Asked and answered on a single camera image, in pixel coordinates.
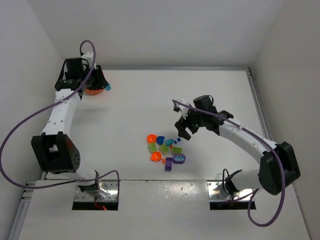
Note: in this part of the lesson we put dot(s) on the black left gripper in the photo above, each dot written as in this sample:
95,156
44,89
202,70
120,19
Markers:
99,80

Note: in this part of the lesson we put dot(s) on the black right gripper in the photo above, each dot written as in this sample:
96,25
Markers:
188,122

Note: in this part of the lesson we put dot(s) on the teal 2x4 lego brick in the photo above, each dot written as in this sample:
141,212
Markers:
169,142

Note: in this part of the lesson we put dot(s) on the lime green lego brick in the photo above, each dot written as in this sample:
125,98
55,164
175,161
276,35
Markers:
152,147
164,149
177,150

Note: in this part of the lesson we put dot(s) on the purple rounded flower lego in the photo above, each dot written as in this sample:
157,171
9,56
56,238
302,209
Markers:
179,158

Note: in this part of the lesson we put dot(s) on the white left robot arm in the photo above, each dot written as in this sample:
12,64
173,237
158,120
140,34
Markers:
54,150

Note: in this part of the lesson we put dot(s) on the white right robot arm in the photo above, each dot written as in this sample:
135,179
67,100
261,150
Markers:
278,166

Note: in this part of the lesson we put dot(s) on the blue rounded lego piece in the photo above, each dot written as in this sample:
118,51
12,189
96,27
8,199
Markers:
160,140

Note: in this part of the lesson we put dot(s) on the orange divided round container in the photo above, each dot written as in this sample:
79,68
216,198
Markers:
94,92

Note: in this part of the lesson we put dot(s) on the orange round lego piece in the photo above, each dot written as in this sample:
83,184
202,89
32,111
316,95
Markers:
151,138
156,156

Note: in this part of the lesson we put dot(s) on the purple 2x4 lego brick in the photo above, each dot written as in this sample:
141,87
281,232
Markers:
168,164

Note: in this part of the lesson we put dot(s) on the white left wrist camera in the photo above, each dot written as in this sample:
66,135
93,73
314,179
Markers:
88,56

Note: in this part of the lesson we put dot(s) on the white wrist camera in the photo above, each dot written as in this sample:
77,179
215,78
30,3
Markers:
183,106
88,56

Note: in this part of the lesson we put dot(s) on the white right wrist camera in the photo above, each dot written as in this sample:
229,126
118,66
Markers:
183,106

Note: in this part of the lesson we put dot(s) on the aluminium table frame rail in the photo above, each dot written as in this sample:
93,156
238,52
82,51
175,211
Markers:
259,105

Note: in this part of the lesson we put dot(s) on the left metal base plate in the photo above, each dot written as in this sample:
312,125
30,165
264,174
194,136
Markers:
103,191

